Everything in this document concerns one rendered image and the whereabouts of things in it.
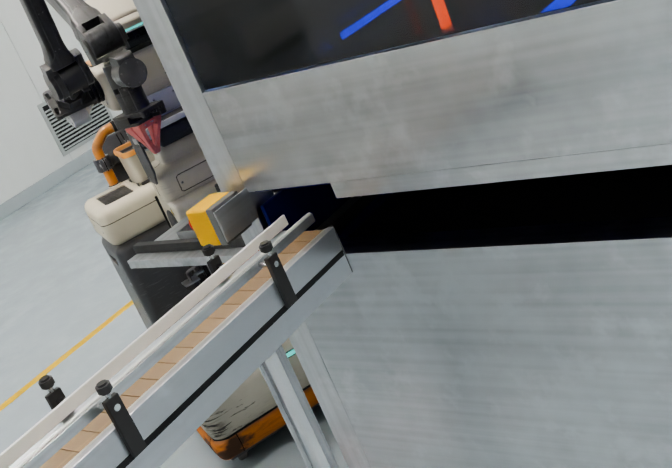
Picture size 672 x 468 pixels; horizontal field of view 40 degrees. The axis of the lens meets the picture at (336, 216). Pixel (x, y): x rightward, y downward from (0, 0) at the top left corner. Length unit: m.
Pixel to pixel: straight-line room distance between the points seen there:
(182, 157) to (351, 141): 1.24
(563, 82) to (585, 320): 0.38
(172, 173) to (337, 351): 1.01
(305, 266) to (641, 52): 0.64
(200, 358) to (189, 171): 1.32
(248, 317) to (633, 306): 0.57
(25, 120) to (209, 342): 6.34
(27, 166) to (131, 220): 4.76
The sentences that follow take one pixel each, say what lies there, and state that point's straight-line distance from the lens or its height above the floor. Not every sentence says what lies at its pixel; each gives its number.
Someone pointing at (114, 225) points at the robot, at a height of 0.76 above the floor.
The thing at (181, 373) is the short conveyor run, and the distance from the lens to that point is 1.36.
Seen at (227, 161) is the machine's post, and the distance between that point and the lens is 1.67.
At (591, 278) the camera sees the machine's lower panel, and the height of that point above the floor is 0.82.
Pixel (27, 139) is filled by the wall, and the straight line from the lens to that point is 7.64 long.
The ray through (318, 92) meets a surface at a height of 1.17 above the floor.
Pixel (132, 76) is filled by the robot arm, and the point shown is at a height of 1.25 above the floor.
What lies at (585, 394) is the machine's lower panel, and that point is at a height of 0.60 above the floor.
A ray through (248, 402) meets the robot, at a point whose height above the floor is 0.19.
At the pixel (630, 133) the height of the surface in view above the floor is 1.04.
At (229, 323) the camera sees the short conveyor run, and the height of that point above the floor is 0.93.
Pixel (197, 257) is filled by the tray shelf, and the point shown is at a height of 0.88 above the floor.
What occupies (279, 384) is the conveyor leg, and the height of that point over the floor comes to 0.76.
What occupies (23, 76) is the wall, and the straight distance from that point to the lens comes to 7.72.
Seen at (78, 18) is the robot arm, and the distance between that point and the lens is 1.98.
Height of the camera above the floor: 1.49
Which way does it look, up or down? 20 degrees down
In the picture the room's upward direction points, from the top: 23 degrees counter-clockwise
